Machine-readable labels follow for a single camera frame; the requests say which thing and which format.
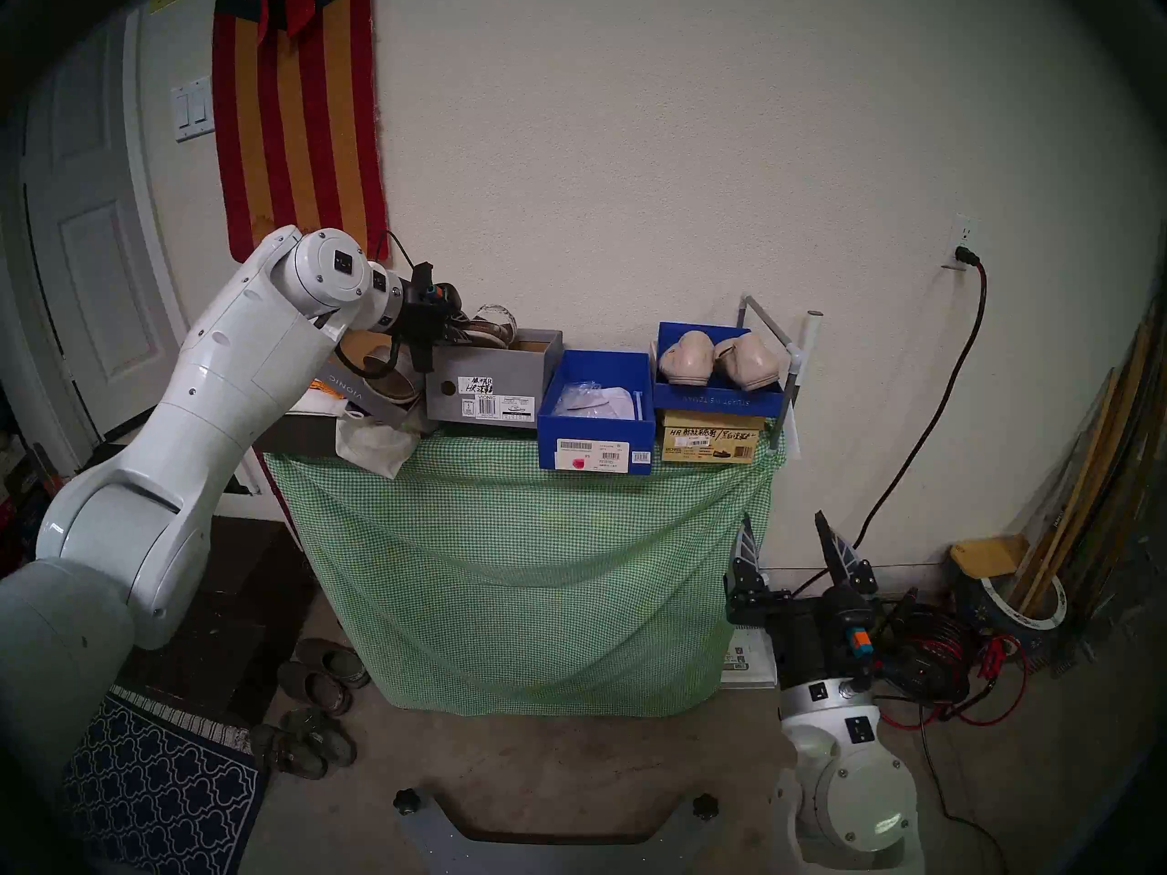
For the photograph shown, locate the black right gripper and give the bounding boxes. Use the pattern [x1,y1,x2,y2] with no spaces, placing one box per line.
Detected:
[725,510,881,692]

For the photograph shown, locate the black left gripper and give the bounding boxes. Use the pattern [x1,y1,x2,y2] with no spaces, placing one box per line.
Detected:
[398,262,484,373]

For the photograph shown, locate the grey Vionic shoe box lid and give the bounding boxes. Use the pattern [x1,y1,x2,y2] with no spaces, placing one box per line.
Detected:
[310,331,429,427]

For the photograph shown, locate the grey cardboard shoe box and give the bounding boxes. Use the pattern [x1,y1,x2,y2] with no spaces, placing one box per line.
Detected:
[425,328,563,425]

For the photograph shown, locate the white flat box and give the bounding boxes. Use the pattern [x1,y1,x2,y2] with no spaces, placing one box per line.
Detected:
[720,627,778,687]

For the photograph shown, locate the tan cardboard shoe box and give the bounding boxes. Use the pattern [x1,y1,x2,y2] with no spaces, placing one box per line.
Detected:
[661,410,765,465]

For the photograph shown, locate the blue shoe box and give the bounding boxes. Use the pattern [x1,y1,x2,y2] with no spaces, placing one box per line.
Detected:
[537,350,657,476]

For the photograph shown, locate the blue shoe box lid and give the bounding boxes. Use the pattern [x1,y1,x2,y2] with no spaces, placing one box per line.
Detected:
[653,322,790,418]

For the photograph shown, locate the dark brown shoe box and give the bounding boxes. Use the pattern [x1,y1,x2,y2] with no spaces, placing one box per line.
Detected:
[260,413,343,455]

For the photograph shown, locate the beige ballet flat shoe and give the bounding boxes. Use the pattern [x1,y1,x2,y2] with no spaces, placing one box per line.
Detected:
[658,330,721,386]
[716,333,785,391]

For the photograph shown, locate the white cloth dust bag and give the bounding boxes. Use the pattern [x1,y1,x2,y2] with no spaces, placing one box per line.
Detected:
[336,408,429,479]

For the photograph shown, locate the clear plastic bag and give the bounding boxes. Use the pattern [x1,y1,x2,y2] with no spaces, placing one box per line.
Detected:
[552,381,635,420]

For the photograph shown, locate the yellow padded envelope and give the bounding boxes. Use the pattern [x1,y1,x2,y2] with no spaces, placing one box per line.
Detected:
[950,534,1029,581]

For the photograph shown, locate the blue bucket with white rim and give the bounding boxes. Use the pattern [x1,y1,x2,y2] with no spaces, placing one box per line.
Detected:
[948,563,1068,651]

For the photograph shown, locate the green checkered tablecloth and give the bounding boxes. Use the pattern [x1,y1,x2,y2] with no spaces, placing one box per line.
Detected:
[264,427,787,717]

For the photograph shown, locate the bundle of wooden sticks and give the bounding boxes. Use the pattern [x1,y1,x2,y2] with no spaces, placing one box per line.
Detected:
[1012,322,1167,610]

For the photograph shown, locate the brown slipper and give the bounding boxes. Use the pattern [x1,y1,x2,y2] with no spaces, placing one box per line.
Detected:
[294,638,370,689]
[276,661,354,716]

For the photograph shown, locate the dark brown wooden steps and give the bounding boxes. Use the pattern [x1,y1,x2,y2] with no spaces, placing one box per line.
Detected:
[119,518,315,728]

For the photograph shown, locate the white panel door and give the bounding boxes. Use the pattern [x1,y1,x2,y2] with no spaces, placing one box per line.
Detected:
[18,7,183,446]

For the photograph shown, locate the blue white patterned rug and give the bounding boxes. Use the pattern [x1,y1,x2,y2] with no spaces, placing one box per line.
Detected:
[55,686,270,875]

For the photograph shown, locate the black cable reel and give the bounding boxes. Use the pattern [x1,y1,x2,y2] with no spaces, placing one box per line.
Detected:
[875,591,972,705]

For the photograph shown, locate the black red power cable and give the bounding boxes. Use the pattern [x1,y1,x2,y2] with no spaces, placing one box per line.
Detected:
[789,249,987,601]

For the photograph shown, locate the red loose cables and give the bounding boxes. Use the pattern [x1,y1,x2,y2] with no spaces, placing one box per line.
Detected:
[880,632,1031,728]

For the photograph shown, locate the grey pipe rack frame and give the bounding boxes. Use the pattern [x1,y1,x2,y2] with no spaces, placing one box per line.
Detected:
[737,293,824,453]

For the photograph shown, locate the red yellow striped wall flag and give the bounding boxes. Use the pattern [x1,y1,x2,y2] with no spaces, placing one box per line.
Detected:
[212,0,390,263]

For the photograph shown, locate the white light switch plate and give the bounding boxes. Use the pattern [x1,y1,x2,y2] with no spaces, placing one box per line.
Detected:
[170,76,217,143]

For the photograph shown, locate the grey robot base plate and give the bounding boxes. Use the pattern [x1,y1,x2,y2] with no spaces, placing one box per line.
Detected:
[394,788,721,875]

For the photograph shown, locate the olive strap sandal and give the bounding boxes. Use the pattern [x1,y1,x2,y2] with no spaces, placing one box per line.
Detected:
[281,707,358,767]
[248,724,329,780]

